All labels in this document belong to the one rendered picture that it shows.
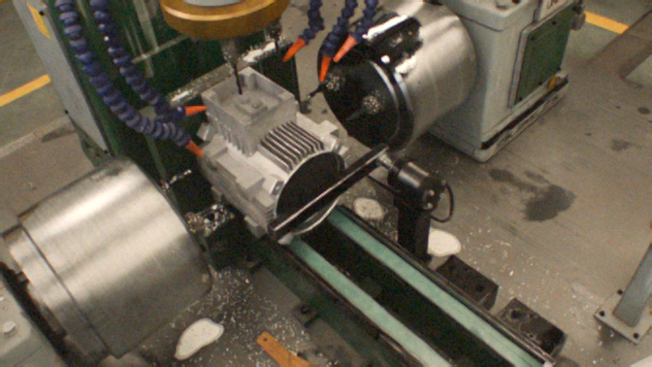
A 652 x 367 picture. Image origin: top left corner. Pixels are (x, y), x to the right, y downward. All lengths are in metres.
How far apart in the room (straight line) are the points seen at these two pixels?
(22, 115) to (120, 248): 2.50
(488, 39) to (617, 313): 0.52
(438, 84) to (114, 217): 0.58
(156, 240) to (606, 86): 1.16
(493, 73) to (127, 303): 0.77
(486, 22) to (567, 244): 0.44
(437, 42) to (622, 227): 0.51
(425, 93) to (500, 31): 0.19
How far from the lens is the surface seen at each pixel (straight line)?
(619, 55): 3.17
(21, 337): 0.73
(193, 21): 0.78
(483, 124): 1.24
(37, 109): 3.25
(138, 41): 1.03
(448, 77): 1.05
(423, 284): 0.94
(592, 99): 1.53
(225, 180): 0.96
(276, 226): 0.88
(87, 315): 0.79
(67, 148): 1.54
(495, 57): 1.14
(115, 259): 0.78
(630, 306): 1.08
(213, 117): 0.97
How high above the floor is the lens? 1.70
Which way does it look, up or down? 46 degrees down
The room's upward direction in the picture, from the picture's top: 7 degrees counter-clockwise
